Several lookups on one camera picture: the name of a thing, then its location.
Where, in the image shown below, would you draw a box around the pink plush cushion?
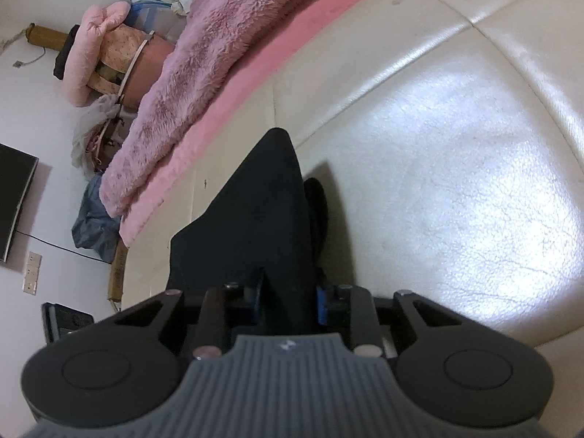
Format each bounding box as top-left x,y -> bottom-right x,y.
61,2 -> 133,107

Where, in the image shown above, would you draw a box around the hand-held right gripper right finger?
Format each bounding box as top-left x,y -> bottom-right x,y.
315,284 -> 462,359

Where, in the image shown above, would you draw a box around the black box device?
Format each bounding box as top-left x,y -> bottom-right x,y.
41,302 -> 95,346

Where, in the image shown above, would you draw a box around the black pants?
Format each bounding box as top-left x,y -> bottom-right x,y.
170,128 -> 330,336

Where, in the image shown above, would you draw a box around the white wall outlet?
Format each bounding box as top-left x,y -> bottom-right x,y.
22,251 -> 43,295

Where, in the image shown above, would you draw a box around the light blue bag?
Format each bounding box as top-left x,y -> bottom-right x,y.
129,0 -> 184,43

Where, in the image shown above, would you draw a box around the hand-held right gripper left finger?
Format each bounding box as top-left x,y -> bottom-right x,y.
114,268 -> 268,361

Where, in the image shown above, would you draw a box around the pink fluffy blanket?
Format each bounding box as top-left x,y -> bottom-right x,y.
99,0 -> 354,218

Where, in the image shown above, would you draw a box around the translucent white plastic bag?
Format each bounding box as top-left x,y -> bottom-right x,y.
70,93 -> 123,178

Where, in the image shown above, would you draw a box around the pink bed sheet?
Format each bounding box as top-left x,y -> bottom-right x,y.
119,0 -> 411,248

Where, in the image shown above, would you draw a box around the brown rolled mat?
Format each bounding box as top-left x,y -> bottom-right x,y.
25,23 -> 74,52

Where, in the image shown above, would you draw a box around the black monitor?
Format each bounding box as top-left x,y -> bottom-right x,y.
0,143 -> 40,264

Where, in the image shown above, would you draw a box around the grey plastic bag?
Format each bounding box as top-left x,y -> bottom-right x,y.
72,174 -> 122,264

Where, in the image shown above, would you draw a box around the black cable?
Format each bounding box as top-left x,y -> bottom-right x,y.
13,229 -> 114,265

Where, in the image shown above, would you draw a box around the black cloth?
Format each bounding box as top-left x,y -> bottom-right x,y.
53,25 -> 81,81

